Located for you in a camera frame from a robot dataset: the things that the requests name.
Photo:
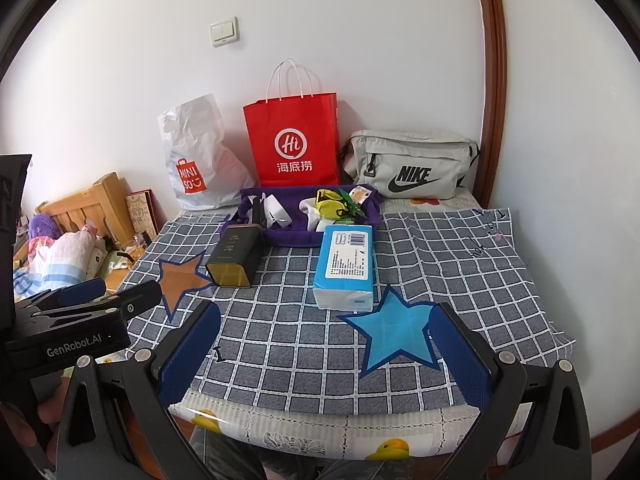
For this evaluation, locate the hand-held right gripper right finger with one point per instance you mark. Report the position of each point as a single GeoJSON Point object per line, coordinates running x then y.
{"type": "Point", "coordinates": [460, 360]}

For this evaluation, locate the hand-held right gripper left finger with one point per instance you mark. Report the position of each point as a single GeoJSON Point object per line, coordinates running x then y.
{"type": "Point", "coordinates": [190, 360]}

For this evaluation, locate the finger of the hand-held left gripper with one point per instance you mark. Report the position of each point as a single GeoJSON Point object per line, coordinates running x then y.
{"type": "Point", "coordinates": [75, 293]}
{"type": "Point", "coordinates": [137, 300]}

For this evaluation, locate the purple fabric storage bin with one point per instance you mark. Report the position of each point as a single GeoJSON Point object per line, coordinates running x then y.
{"type": "Point", "coordinates": [295, 237]}

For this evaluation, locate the small white tissue pack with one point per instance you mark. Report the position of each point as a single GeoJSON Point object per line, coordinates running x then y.
{"type": "Point", "coordinates": [281, 216]}

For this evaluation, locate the white knit glove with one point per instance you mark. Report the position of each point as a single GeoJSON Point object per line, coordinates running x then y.
{"type": "Point", "coordinates": [311, 210]}

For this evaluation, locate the strawberry print pouch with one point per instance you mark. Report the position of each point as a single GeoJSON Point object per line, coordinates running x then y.
{"type": "Point", "coordinates": [361, 194]}

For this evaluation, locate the yellow green soft toy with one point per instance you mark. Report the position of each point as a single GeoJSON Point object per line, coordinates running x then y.
{"type": "Point", "coordinates": [330, 202]}

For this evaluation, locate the person's left hand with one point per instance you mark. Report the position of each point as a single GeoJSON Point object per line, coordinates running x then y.
{"type": "Point", "coordinates": [45, 412]}

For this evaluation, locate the wooden nightstand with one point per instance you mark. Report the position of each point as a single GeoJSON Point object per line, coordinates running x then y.
{"type": "Point", "coordinates": [137, 250]}

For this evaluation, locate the purple plush toy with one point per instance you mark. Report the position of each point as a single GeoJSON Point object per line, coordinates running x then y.
{"type": "Point", "coordinates": [42, 227]}

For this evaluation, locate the patterned hardcover book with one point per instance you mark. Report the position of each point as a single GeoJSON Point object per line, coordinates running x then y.
{"type": "Point", "coordinates": [142, 212]}

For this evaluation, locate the wooden headboard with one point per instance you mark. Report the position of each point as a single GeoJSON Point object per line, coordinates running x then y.
{"type": "Point", "coordinates": [90, 200]}

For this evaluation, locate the dark green tea tin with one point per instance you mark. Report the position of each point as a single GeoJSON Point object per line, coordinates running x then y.
{"type": "Point", "coordinates": [232, 250]}

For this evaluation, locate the grey checked blanket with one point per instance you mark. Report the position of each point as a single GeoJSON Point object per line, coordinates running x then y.
{"type": "Point", "coordinates": [300, 340]}

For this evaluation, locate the blue tissue pack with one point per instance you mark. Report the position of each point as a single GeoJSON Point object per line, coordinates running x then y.
{"type": "Point", "coordinates": [345, 260]}

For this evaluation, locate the white plastic shopping bag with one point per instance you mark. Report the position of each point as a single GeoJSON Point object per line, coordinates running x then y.
{"type": "Point", "coordinates": [200, 150]}

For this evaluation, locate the grey waist bag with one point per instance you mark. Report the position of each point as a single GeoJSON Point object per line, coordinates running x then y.
{"type": "Point", "coordinates": [400, 155]}

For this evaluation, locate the red paper bag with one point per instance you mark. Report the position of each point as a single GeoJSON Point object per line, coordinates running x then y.
{"type": "Point", "coordinates": [292, 125]}

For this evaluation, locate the brown wooden door frame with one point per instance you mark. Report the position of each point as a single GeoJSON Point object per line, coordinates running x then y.
{"type": "Point", "coordinates": [492, 85]}

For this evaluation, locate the white wall switch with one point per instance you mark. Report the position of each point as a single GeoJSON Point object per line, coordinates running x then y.
{"type": "Point", "coordinates": [223, 32]}

